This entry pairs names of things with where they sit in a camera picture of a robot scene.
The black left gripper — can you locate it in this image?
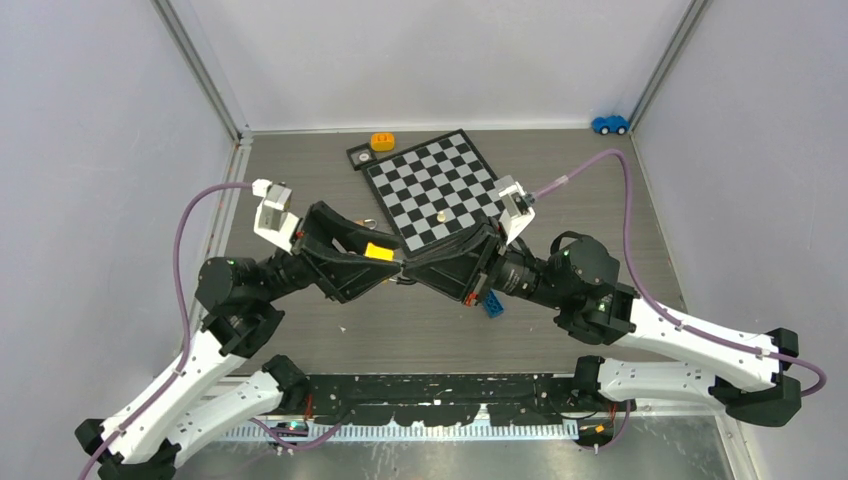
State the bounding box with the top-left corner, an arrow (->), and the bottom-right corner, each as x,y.
258,200 -> 406,302

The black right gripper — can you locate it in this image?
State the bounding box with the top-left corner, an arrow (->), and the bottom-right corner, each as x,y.
402,216 -> 570,310

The yellow padlock black shackle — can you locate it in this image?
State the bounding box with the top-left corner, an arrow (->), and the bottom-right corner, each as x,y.
364,242 -> 395,262

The small brass padlock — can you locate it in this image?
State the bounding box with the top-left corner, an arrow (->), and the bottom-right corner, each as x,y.
356,219 -> 378,230

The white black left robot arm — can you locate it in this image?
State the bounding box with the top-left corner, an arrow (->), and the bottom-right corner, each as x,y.
75,200 -> 402,479

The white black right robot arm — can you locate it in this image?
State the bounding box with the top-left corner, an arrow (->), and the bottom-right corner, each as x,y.
403,222 -> 802,427

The blue toy brick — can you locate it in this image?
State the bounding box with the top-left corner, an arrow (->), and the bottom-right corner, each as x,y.
480,290 -> 504,319

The black white chessboard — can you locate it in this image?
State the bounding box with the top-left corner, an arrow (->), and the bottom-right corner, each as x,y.
360,129 -> 503,257

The small black square tray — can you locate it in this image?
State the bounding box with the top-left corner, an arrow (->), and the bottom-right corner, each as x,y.
346,143 -> 377,171

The orange toy block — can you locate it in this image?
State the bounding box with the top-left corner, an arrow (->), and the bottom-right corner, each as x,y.
369,132 -> 396,152

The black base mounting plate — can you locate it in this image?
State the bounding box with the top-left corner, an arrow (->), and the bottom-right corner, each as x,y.
294,373 -> 625,427

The blue toy car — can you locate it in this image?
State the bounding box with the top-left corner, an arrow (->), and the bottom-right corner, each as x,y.
591,115 -> 630,135

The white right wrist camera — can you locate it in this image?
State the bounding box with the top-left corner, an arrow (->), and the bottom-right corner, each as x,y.
495,175 -> 536,245

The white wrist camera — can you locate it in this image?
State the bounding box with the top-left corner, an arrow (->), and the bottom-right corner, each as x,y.
252,179 -> 300,253
495,175 -> 536,245

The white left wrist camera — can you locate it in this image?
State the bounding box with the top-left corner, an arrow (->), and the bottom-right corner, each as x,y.
252,179 -> 300,253

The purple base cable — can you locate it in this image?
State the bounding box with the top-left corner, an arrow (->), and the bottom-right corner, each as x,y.
251,410 -> 362,455

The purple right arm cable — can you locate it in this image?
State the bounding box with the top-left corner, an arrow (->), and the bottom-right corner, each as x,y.
533,148 -> 828,399

